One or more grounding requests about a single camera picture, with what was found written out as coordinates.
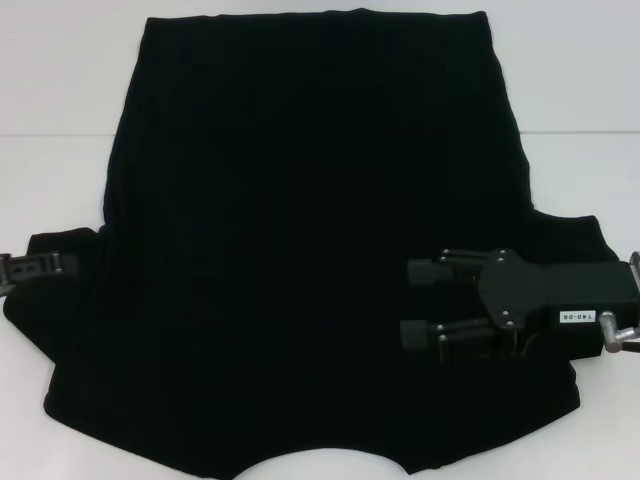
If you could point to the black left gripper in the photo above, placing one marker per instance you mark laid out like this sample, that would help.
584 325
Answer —
4 272

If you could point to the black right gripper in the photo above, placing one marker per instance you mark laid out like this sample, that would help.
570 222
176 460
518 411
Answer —
550 287

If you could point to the black shirt with FREE print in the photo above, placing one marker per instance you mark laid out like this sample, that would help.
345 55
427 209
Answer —
280 210

